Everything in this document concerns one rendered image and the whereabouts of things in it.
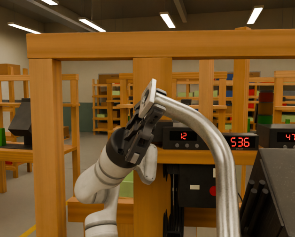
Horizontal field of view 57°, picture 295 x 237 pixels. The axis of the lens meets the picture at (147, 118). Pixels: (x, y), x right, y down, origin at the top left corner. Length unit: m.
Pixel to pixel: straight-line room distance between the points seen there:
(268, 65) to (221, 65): 1.61
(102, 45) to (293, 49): 0.66
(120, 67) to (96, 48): 10.29
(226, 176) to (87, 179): 0.33
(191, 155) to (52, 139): 0.52
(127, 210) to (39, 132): 0.47
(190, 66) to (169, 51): 9.75
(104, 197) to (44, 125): 0.51
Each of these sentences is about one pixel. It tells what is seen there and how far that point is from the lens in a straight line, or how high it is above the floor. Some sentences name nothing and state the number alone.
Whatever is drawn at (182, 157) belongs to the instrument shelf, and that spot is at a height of 1.52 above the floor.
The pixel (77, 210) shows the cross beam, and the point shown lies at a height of 1.24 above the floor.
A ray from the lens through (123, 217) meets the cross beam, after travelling 1.20.
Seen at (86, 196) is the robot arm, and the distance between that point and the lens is 0.64.
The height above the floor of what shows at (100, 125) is 0.39.
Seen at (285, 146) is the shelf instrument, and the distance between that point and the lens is 0.97.
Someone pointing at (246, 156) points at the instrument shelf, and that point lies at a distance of 0.91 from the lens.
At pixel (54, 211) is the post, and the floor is 1.27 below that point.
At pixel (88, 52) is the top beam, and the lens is 1.03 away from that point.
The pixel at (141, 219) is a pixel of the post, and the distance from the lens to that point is 1.10.
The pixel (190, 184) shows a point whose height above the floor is 1.43.
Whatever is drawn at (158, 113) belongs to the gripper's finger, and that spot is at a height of 1.70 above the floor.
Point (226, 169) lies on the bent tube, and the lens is 0.42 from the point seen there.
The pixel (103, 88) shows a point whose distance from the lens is 11.51.
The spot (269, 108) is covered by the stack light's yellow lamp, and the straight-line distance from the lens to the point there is 1.06.
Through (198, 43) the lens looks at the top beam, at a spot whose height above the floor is 1.89.
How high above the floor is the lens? 1.73
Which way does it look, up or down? 6 degrees down
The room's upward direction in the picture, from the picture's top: straight up
